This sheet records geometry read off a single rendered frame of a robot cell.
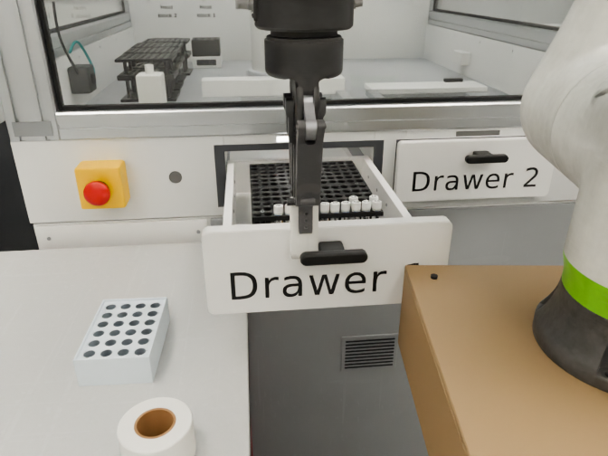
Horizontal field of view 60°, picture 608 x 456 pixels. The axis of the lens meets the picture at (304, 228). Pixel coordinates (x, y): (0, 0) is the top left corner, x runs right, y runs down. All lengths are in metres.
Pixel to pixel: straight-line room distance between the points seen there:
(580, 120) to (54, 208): 0.81
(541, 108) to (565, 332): 0.22
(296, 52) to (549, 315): 0.34
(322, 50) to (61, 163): 0.58
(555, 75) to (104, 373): 0.58
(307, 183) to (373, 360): 0.70
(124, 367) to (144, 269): 0.27
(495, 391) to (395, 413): 0.80
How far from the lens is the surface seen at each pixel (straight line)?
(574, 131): 0.52
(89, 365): 0.66
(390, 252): 0.63
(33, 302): 0.86
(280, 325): 1.07
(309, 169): 0.51
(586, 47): 0.59
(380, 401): 1.24
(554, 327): 0.54
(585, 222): 0.49
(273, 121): 0.90
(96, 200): 0.89
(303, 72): 0.49
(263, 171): 0.86
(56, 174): 0.97
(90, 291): 0.85
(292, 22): 0.48
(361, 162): 0.95
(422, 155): 0.94
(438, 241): 0.64
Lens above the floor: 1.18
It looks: 25 degrees down
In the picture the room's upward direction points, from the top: straight up
